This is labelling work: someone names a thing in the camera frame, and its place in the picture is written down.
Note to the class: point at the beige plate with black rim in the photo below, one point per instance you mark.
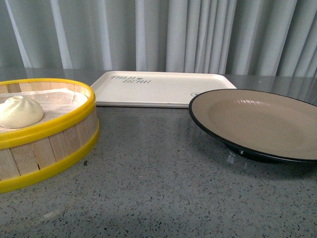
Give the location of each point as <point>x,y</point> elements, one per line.
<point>259,124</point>

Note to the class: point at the white steamed bun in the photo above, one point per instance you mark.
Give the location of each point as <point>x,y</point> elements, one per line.
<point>19,112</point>

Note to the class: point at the cream rectangular serving tray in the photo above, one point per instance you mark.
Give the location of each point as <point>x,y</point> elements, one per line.
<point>154,89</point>

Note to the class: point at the white steamer liner cloth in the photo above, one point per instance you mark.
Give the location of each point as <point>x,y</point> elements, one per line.
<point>55,102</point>

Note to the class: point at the grey pleated curtain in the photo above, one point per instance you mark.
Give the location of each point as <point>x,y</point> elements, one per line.
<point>242,37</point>

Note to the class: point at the yellow rimmed wooden steamer basket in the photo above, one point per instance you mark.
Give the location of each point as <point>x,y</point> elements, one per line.
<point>33,154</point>

